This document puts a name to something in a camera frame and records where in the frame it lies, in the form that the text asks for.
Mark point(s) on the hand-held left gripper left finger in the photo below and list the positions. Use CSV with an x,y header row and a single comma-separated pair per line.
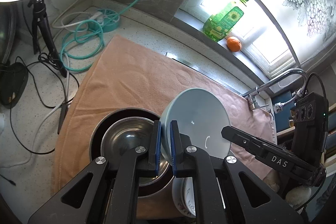
x,y
157,145

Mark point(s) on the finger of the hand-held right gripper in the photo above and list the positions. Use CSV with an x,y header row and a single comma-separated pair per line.
x,y
278,161

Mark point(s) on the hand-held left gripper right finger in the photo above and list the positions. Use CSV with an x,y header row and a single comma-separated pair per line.
x,y
173,145

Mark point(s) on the pale blue ceramic bowl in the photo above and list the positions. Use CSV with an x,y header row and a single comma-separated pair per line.
x,y
194,119

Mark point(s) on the red steel bowl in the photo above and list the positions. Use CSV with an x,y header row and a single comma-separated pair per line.
x,y
123,134

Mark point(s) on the large rose print plate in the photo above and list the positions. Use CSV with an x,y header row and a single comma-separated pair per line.
x,y
175,192

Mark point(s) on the large steel bowl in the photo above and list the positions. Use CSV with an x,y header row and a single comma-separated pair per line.
x,y
95,134

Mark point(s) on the person's right hand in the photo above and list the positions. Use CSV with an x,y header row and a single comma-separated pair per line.
x,y
298,195

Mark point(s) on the blue knife holder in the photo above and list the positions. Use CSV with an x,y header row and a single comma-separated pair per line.
x,y
282,121

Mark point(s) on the chrome faucet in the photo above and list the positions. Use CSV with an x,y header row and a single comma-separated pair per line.
x,y
275,79

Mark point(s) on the pink towel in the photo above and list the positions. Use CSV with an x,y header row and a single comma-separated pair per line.
x,y
249,113

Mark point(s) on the white window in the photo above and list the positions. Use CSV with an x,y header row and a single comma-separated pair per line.
x,y
273,53

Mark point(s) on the orange towel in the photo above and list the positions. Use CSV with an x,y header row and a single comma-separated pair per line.
x,y
118,77

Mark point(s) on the orange tangerine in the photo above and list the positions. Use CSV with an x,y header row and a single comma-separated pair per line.
x,y
233,44

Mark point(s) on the grey window sill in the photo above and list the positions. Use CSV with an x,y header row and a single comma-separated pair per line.
x,y
199,37

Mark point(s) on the green dish soap bottle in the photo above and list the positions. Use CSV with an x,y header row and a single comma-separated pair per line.
x,y
223,22

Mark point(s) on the teal round power strip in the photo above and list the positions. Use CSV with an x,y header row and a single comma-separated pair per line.
x,y
110,22

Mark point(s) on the black dish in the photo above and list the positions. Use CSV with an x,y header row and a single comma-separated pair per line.
x,y
13,82

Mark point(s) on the black tripod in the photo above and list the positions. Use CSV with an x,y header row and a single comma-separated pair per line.
x,y
42,27

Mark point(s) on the steel pot lid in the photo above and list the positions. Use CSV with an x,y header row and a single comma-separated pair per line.
x,y
5,35

